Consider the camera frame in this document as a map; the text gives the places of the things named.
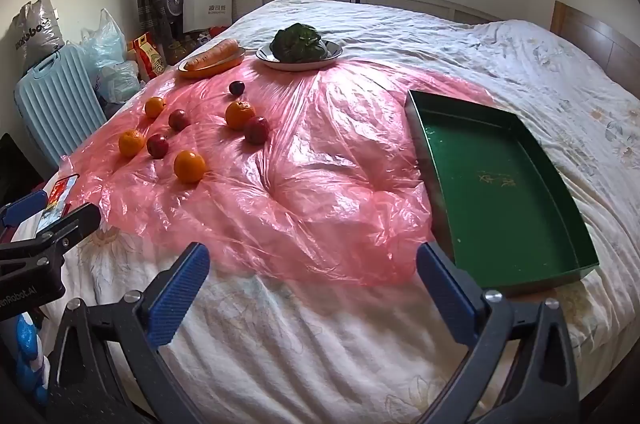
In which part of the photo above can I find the green bok choy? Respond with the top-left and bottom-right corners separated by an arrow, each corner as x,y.
270,22 -> 329,63

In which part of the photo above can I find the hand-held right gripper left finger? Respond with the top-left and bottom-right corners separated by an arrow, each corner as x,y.
47,242 -> 211,424

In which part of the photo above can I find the yellow and red rice bag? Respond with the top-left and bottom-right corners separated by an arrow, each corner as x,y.
127,32 -> 168,82

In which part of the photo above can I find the white cardboard box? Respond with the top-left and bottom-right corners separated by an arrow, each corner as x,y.
182,0 -> 233,35

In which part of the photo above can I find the wooden headboard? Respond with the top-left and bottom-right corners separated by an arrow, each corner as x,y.
550,0 -> 640,99

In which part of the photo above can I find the blue and white toy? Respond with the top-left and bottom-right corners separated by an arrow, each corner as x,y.
15,311 -> 51,405

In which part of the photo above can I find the yellow oil bottle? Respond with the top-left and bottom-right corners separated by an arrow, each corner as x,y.
167,38 -> 193,62

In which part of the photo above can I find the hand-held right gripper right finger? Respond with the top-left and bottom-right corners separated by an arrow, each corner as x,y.
416,242 -> 581,424

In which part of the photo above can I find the clear plastic bag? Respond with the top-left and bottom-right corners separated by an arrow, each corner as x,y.
97,60 -> 141,104

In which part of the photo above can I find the red printed packet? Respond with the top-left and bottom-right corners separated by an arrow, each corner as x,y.
35,174 -> 81,235

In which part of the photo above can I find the pale blue plastic bag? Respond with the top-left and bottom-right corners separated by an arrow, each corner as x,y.
80,8 -> 128,72

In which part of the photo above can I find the white plate with dark rim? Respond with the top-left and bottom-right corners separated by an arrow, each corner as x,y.
255,40 -> 344,71

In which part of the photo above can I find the green tray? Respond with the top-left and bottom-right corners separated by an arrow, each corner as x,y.
404,88 -> 600,299

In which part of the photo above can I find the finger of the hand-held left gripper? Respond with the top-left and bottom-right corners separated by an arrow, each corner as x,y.
0,203 -> 102,275
0,190 -> 49,229

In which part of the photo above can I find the carrot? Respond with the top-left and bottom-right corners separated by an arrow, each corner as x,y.
184,38 -> 241,71

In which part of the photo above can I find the orange oval plate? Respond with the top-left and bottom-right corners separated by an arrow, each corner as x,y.
176,46 -> 247,79

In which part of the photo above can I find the pink plastic sheet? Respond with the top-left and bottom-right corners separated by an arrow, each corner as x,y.
60,54 -> 501,287

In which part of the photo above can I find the light blue ribbed suitcase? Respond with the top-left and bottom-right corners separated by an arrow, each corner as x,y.
14,44 -> 107,167

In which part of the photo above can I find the grey printed bag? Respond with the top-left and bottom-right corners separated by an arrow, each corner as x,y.
10,0 -> 66,59

